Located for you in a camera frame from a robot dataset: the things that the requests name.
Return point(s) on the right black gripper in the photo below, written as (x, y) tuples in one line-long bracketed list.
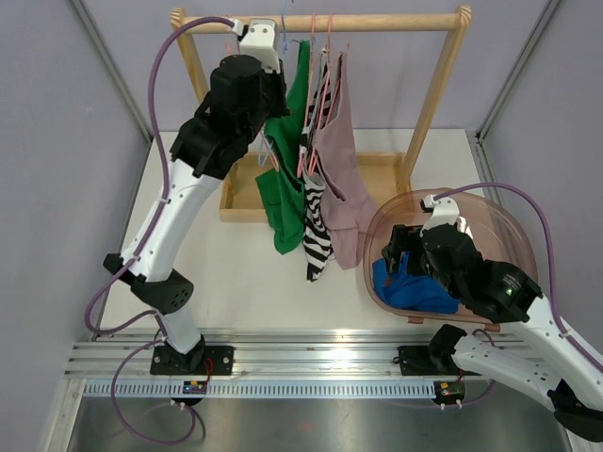
[(404, 237)]

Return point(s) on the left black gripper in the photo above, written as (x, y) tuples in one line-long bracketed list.
[(276, 80)]

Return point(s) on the blue tank top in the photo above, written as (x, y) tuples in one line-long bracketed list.
[(403, 291)]

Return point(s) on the blue wire hanger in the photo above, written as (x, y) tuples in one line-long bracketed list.
[(265, 153)]

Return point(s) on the green tank top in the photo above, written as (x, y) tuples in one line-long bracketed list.
[(281, 190)]

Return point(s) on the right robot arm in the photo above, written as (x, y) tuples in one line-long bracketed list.
[(568, 382)]

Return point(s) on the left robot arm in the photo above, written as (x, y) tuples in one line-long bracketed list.
[(244, 93)]

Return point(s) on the pink hanger of striped top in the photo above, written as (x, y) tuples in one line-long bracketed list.
[(318, 85)]

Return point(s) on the pink tank top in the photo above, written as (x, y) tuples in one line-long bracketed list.
[(346, 206)]

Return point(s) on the black white striped tank top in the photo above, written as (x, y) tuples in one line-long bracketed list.
[(316, 242)]

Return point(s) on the wooden clothes rack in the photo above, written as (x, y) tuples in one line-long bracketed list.
[(387, 173)]

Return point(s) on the translucent pink plastic basket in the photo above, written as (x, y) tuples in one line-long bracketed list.
[(497, 234)]

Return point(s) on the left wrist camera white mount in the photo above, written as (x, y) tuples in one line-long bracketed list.
[(258, 39)]

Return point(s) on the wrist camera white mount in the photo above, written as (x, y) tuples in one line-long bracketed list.
[(258, 39), (444, 211)]

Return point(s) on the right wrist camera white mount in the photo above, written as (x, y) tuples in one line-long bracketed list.
[(444, 211)]

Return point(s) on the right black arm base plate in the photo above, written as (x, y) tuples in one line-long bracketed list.
[(418, 361)]

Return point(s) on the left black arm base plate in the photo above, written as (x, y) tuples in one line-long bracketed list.
[(218, 360)]

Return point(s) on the aluminium rail base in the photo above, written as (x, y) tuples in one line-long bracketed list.
[(319, 354)]

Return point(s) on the white slotted cable duct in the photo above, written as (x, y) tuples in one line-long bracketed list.
[(263, 389)]

